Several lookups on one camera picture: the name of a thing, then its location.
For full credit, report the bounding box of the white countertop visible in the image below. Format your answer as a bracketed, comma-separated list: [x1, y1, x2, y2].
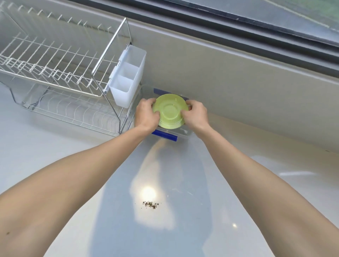
[0, 82, 339, 257]

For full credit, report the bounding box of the green plate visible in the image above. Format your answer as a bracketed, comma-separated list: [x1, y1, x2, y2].
[152, 93, 190, 130]

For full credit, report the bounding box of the person's left hand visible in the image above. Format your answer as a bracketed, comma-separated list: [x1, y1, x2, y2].
[134, 98, 161, 133]

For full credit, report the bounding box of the dark window frame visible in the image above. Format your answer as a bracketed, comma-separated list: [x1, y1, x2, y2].
[66, 0, 339, 72]

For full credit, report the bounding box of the white plastic cutlery holder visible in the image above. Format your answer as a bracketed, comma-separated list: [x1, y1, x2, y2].
[108, 44, 147, 108]

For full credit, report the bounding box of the person's left forearm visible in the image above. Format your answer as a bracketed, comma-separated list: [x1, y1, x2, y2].
[0, 126, 149, 257]

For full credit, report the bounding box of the person's right forearm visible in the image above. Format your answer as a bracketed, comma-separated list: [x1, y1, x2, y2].
[197, 126, 339, 257]

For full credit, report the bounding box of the metal wire dish rack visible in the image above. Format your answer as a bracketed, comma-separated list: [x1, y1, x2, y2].
[0, 0, 133, 137]

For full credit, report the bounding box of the person's right hand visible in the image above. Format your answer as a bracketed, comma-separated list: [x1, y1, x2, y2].
[180, 100, 210, 134]

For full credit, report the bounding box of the clear container with blue clips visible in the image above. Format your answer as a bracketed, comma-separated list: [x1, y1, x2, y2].
[133, 84, 195, 142]

